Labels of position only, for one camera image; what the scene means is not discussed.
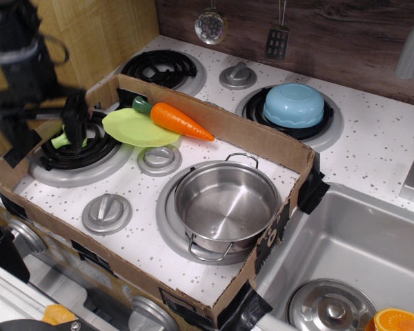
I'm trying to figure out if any silver knob middle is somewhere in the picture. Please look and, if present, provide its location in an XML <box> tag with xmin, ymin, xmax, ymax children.
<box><xmin>137</xmin><ymin>145</ymin><xmax>182</xmax><ymax>177</ymax></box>

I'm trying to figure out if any stainless steel pot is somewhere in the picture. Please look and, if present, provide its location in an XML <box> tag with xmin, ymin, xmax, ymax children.
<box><xmin>174</xmin><ymin>153</ymin><xmax>281</xmax><ymax>262</ymax></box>

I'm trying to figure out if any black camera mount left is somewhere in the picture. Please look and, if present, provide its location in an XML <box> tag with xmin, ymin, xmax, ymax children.
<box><xmin>0</xmin><ymin>226</ymin><xmax>30</xmax><ymax>283</ymax></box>

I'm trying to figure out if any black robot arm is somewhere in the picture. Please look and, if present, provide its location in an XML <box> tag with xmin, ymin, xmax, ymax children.
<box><xmin>0</xmin><ymin>1</ymin><xmax>88</xmax><ymax>155</ymax></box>

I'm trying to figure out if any back left black burner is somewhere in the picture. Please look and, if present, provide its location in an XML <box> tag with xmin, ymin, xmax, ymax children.
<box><xmin>119</xmin><ymin>50</ymin><xmax>197</xmax><ymax>88</ymax></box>

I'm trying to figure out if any light green plastic plate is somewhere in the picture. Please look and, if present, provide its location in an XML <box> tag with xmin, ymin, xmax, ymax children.
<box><xmin>102</xmin><ymin>108</ymin><xmax>180</xmax><ymax>147</ymax></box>

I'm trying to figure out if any front left black burner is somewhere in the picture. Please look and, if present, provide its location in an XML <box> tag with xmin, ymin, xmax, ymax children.
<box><xmin>40</xmin><ymin>111</ymin><xmax>121</xmax><ymax>171</ymax></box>

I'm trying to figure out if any light blue plastic bowl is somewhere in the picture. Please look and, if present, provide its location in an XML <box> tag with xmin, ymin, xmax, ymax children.
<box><xmin>263</xmin><ymin>83</ymin><xmax>324</xmax><ymax>129</ymax></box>

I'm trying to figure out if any silver pot lid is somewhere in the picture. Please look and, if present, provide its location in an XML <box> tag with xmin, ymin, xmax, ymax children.
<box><xmin>286</xmin><ymin>279</ymin><xmax>377</xmax><ymax>330</ymax></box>

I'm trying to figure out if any silver knob upper centre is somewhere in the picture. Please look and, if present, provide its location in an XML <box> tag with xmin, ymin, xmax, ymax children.
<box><xmin>219</xmin><ymin>61</ymin><xmax>257</xmax><ymax>90</ymax></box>

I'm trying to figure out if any orange slice toy can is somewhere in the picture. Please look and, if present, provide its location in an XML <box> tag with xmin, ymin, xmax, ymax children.
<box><xmin>364</xmin><ymin>308</ymin><xmax>414</xmax><ymax>331</ymax></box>

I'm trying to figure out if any silver oven dial right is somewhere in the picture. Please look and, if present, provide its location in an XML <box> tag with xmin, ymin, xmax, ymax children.
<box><xmin>128</xmin><ymin>295</ymin><xmax>179</xmax><ymax>331</ymax></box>

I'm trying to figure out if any silver sink basin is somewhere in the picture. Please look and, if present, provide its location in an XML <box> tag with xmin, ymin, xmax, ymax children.
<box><xmin>256</xmin><ymin>184</ymin><xmax>414</xmax><ymax>330</ymax></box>

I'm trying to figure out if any black burner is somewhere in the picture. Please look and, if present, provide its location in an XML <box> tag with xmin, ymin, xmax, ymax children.
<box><xmin>119</xmin><ymin>50</ymin><xmax>197</xmax><ymax>88</ymax></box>
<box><xmin>40</xmin><ymin>111</ymin><xmax>121</xmax><ymax>171</ymax></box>
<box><xmin>242</xmin><ymin>83</ymin><xmax>333</xmax><ymax>140</ymax></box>

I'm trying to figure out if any hanging silver slotted ladle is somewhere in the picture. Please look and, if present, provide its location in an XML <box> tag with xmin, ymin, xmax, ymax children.
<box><xmin>194</xmin><ymin>1</ymin><xmax>228</xmax><ymax>46</ymax></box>

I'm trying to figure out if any brown cardboard fence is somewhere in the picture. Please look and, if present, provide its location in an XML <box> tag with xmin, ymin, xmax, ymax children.
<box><xmin>0</xmin><ymin>74</ymin><xmax>315</xmax><ymax>328</ymax></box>

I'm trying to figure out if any orange toy carrot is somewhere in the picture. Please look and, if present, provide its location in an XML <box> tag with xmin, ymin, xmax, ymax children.
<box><xmin>132</xmin><ymin>96</ymin><xmax>215</xmax><ymax>141</ymax></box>

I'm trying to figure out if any green toy broccoli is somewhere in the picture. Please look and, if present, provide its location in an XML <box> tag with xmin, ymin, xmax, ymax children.
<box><xmin>50</xmin><ymin>124</ymin><xmax>72</xmax><ymax>150</ymax></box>

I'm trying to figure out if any back right black burner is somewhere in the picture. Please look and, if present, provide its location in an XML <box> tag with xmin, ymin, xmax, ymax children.
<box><xmin>242</xmin><ymin>83</ymin><xmax>333</xmax><ymax>140</ymax></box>

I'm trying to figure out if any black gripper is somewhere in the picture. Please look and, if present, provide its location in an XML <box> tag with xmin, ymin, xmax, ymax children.
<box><xmin>0</xmin><ymin>37</ymin><xmax>88</xmax><ymax>152</ymax></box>

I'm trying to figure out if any silver oven dial left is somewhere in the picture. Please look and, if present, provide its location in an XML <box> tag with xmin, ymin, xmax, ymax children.
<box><xmin>8</xmin><ymin>219</ymin><xmax>48</xmax><ymax>258</ymax></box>

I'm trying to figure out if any silver oven dial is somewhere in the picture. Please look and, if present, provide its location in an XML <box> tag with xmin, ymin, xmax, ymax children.
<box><xmin>128</xmin><ymin>295</ymin><xmax>179</xmax><ymax>331</ymax></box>
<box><xmin>8</xmin><ymin>219</ymin><xmax>48</xmax><ymax>258</ymax></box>

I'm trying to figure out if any silver faucet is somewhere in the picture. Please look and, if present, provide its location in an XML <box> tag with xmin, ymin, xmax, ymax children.
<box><xmin>395</xmin><ymin>27</ymin><xmax>414</xmax><ymax>79</ymax></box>

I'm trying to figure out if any hanging silver spatula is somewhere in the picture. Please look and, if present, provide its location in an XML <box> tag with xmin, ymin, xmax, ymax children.
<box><xmin>264</xmin><ymin>1</ymin><xmax>290</xmax><ymax>61</ymax></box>

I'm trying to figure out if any orange toy piece bottom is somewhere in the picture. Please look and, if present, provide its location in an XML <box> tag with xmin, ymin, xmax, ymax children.
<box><xmin>41</xmin><ymin>304</ymin><xmax>77</xmax><ymax>325</ymax></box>

